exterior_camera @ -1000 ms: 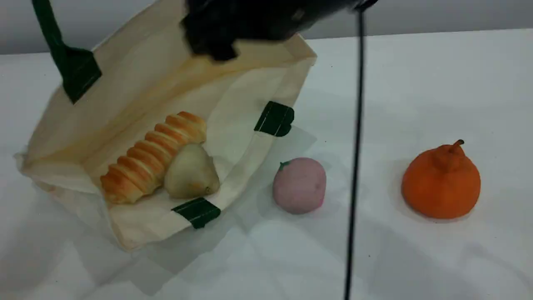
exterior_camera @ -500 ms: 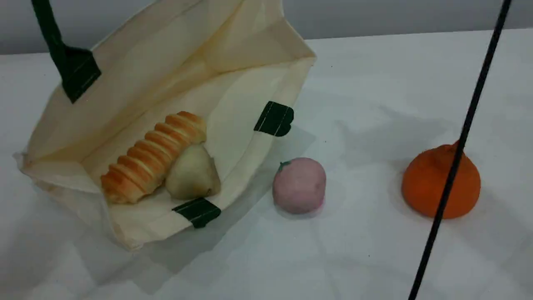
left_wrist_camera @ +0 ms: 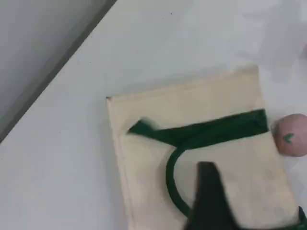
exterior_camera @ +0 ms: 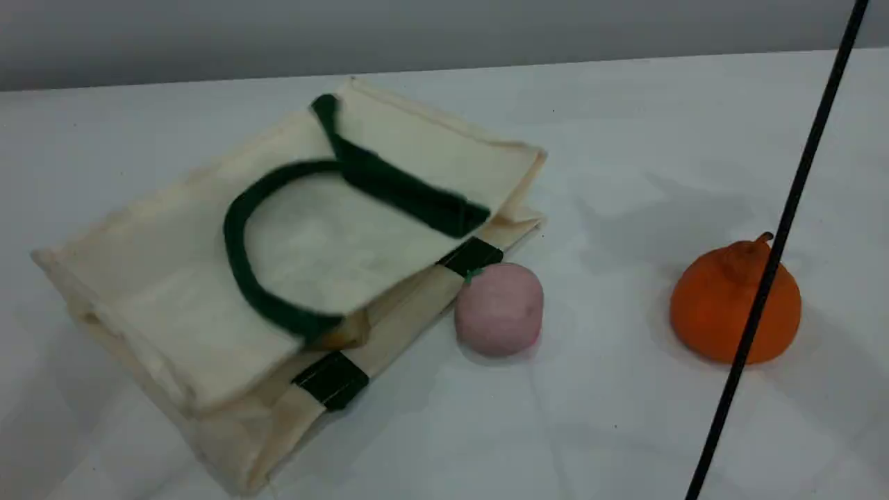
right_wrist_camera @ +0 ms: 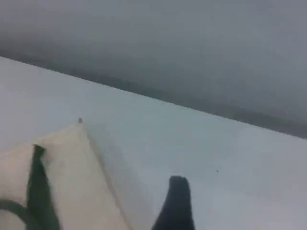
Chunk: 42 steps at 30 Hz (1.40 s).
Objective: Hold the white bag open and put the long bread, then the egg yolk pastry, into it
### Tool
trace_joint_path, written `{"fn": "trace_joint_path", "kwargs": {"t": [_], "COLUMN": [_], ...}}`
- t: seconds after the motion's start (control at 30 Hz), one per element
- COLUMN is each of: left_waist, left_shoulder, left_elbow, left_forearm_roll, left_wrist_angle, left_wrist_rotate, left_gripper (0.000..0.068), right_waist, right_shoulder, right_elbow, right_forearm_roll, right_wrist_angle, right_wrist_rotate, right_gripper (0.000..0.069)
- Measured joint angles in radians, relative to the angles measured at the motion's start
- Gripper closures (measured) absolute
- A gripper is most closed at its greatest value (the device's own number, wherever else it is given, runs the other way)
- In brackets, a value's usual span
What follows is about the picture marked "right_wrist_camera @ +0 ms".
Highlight white canvas bag green handles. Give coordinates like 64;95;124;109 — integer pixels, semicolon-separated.
0;117;135;230

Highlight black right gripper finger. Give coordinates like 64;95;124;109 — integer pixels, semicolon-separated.
151;176;196;230

